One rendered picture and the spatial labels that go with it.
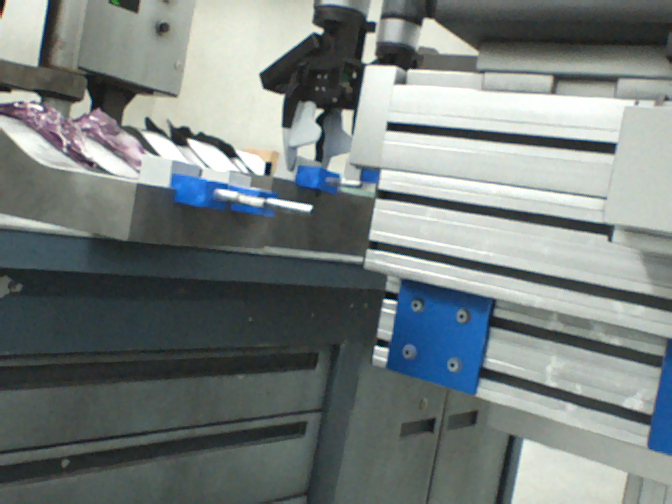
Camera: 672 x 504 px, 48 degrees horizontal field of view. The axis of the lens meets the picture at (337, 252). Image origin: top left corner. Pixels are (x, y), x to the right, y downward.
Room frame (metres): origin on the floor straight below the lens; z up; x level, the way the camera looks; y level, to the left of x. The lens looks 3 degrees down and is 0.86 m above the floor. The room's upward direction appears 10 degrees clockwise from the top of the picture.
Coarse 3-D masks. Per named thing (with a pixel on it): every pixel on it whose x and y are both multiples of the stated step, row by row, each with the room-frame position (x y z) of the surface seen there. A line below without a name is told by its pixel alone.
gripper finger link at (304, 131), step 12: (300, 108) 1.00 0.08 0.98; (312, 108) 0.99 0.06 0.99; (300, 120) 1.00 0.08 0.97; (312, 120) 0.99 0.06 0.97; (288, 132) 1.00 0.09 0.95; (300, 132) 0.99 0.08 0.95; (312, 132) 0.98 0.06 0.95; (288, 144) 1.00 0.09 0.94; (300, 144) 0.99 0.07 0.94; (288, 156) 1.00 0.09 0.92; (288, 168) 1.01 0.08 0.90
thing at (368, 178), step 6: (348, 156) 1.33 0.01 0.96; (348, 162) 1.33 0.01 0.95; (348, 168) 1.33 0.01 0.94; (354, 168) 1.32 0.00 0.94; (360, 168) 1.31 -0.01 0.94; (348, 174) 1.33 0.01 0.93; (354, 174) 1.32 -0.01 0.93; (360, 174) 1.31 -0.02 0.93; (366, 174) 1.31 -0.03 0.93; (372, 174) 1.30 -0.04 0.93; (360, 180) 1.31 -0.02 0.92; (366, 180) 1.31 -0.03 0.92; (372, 180) 1.30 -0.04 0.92; (366, 186) 1.33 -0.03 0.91; (372, 186) 1.34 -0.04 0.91
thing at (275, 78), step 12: (312, 36) 1.01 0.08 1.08; (300, 48) 1.02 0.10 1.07; (312, 48) 1.01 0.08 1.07; (276, 60) 1.05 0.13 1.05; (288, 60) 1.04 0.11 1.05; (300, 60) 1.03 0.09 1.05; (264, 72) 1.06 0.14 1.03; (276, 72) 1.05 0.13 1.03; (288, 72) 1.04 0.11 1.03; (264, 84) 1.06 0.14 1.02; (276, 84) 1.06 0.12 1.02; (288, 84) 1.07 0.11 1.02
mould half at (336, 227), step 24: (144, 144) 1.15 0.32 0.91; (168, 144) 1.17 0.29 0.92; (192, 144) 1.23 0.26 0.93; (216, 168) 1.20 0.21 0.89; (288, 192) 0.99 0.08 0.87; (336, 192) 1.07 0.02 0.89; (288, 216) 1.00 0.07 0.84; (312, 216) 1.04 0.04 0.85; (336, 216) 1.07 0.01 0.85; (360, 216) 1.11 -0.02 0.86; (288, 240) 1.01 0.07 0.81; (312, 240) 1.04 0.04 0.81; (336, 240) 1.08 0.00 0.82; (360, 240) 1.12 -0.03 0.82
